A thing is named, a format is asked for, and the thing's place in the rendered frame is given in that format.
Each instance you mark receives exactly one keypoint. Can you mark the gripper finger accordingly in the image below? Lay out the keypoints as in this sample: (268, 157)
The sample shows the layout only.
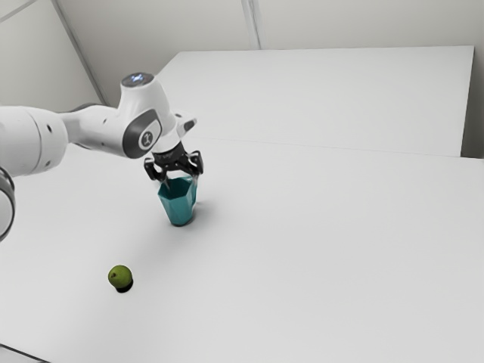
(155, 173)
(196, 163)

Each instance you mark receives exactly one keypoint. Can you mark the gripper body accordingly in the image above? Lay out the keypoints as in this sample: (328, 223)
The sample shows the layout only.
(172, 157)

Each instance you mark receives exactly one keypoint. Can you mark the teal faceted mug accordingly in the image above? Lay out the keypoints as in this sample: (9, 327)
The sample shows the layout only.
(178, 202)

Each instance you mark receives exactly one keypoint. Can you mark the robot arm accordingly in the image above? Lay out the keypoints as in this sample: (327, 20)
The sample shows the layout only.
(94, 128)

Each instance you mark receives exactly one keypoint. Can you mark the green apple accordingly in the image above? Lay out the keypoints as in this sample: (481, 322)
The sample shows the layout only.
(120, 277)

